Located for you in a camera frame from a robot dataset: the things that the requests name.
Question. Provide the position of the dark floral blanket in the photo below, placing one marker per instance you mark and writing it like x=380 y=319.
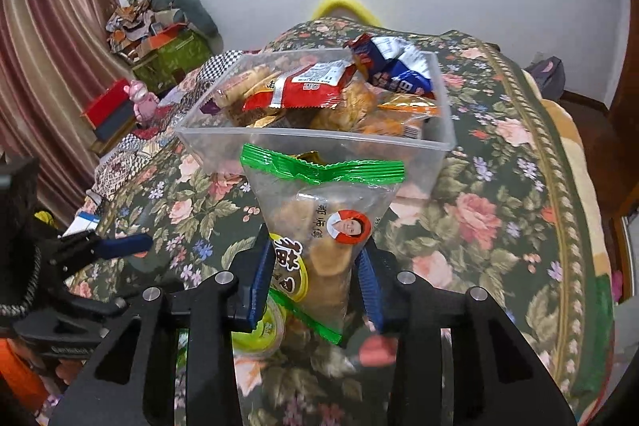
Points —
x=474 y=216

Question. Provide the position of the checkered patchwork quilt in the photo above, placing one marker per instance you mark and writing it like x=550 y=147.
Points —
x=120 y=166

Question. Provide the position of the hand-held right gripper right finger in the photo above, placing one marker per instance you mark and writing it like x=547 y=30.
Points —
x=372 y=291

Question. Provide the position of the pile of patterned clothes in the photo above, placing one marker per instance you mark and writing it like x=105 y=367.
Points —
x=132 y=21

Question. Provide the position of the clear plastic container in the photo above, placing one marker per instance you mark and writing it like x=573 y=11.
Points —
x=424 y=141

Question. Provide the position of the green jelly cup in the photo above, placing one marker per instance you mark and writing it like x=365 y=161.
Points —
x=267 y=331

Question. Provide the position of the red snack packet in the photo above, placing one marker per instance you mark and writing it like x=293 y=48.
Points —
x=304 y=94

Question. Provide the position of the white blue paper card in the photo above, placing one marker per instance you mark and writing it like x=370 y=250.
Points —
x=82 y=225

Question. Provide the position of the red box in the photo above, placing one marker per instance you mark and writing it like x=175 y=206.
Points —
x=107 y=104

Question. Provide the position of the orange snack bag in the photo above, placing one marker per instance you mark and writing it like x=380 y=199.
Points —
x=359 y=111

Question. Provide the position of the clear green-edged cookie bag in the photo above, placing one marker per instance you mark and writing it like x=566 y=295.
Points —
x=319 y=226

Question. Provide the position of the grey plush pillow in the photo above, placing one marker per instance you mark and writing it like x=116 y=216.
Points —
x=189 y=4

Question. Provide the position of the orange cloth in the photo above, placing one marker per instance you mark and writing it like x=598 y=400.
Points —
x=20 y=376

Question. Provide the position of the white-labelled bread packet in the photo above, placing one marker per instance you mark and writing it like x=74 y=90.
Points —
x=244 y=81

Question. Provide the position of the blue white snack packet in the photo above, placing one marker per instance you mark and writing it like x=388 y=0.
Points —
x=399 y=76

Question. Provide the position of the striped brown curtain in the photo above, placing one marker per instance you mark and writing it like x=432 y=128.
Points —
x=50 y=56

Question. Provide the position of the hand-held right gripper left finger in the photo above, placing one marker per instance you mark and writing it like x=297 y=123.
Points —
x=262 y=279

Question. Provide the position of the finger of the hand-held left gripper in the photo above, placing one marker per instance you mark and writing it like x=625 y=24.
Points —
x=125 y=244
x=95 y=305

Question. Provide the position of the yellow foam tube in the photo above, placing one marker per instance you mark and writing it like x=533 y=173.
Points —
x=344 y=3

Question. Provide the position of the grey backpack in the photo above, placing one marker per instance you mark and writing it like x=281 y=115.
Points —
x=546 y=76

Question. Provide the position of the pink toy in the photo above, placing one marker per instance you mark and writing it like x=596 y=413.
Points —
x=142 y=104

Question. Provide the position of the green box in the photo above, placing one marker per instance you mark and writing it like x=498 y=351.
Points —
x=172 y=56

